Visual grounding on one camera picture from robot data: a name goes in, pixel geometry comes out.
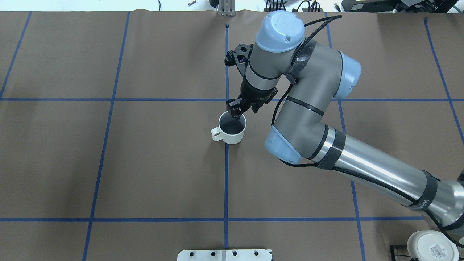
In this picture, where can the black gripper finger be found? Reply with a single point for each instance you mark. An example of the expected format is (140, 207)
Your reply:
(239, 109)
(231, 102)

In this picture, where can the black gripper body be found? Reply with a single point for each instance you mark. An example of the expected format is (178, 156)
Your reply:
(255, 94)

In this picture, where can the white mug dark interior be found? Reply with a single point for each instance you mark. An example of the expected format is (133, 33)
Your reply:
(229, 129)

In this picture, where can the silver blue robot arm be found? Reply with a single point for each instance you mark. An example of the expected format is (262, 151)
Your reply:
(285, 46)

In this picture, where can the black power strip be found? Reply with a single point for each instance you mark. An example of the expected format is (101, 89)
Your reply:
(306, 6)

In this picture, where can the black laptop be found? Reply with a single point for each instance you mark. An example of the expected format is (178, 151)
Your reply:
(397, 6)

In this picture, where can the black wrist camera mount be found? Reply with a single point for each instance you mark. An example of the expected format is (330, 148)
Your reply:
(239, 57)

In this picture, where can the aluminium frame post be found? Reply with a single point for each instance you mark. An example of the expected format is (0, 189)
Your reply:
(226, 8)

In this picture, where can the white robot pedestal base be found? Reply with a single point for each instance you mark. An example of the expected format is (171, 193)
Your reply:
(226, 255)

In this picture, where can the black wire cup rack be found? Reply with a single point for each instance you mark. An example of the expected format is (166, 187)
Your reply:
(399, 253)

